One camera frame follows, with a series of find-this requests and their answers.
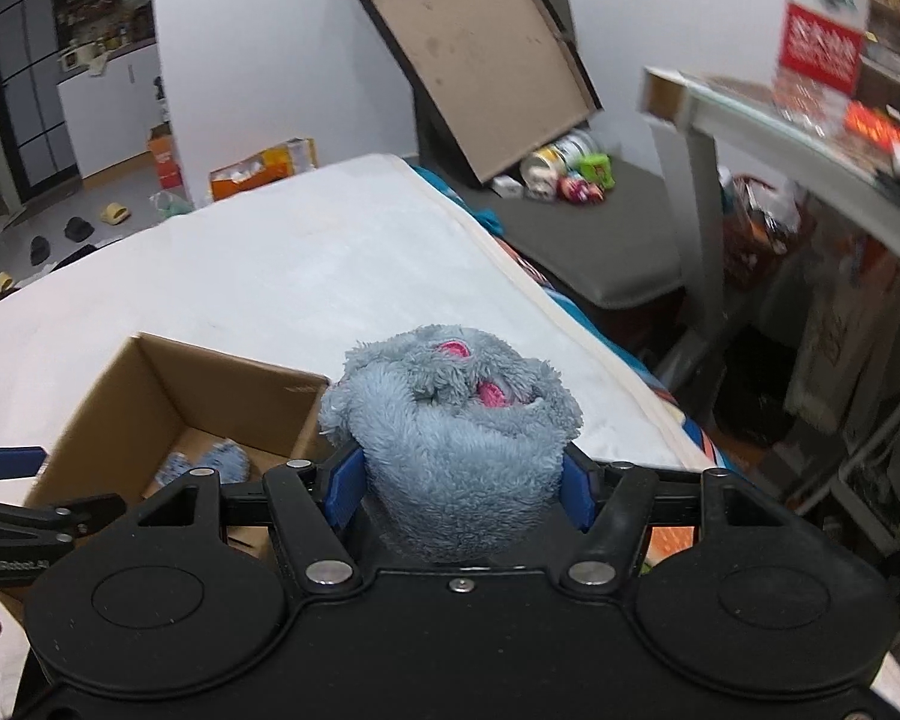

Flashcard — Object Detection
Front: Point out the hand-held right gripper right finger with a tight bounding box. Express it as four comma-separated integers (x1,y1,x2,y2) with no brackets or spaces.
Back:
559,446,777,590

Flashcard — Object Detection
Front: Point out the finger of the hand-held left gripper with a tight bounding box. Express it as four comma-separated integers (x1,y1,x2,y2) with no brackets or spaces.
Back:
0,493,127,545
0,444,50,483

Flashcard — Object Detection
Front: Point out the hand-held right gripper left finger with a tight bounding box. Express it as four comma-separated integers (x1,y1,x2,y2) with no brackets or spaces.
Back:
131,444,366,592

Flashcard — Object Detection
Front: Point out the grey fluffy plush toy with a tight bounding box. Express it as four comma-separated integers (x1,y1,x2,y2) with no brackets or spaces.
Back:
319,325,584,563

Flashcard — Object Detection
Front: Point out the grey fabric fish toy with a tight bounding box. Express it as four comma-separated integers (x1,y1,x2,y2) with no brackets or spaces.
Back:
154,441,250,485

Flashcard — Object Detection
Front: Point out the white tote bag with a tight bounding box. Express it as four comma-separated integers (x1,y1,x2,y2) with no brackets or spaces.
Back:
784,277,900,436

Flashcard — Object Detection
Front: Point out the green plastic bag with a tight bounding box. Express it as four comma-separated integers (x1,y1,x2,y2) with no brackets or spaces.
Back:
150,191,196,221

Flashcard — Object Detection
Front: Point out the red pink toy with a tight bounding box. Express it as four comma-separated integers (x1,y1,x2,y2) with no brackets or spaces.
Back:
559,172,608,205

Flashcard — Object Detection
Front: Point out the red hanging bag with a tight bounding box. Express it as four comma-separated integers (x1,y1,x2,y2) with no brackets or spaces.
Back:
724,176,803,287

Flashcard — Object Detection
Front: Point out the green toy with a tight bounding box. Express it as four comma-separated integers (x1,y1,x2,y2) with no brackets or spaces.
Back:
577,152,616,188

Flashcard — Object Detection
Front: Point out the black framed glass door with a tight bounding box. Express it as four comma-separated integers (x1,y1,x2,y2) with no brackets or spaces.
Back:
0,0,83,203

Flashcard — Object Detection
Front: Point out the orange white cardboard box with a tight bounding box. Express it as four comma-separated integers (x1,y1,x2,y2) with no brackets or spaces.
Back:
148,124,185,190

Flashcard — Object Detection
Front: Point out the white green tin can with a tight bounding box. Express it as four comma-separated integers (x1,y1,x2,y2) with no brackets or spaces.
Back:
521,131,597,187

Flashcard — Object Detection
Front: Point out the white kitchen cabinet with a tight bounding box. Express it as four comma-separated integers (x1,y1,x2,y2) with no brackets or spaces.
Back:
49,0,158,181

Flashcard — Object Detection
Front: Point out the small open cardboard box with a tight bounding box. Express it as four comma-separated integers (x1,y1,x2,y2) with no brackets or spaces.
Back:
640,67,695,125

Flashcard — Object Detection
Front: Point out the glass top desk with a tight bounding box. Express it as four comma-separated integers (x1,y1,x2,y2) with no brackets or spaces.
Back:
637,66,900,556

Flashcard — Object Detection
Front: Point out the large flat cardboard tray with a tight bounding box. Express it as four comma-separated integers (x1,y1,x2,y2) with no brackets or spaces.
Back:
345,0,605,188

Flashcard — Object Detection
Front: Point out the red printed packet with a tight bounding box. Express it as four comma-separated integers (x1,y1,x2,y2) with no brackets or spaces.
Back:
844,101,900,182

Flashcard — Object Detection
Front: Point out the water bottle red label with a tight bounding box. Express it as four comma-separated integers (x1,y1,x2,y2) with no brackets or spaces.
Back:
772,0,875,136

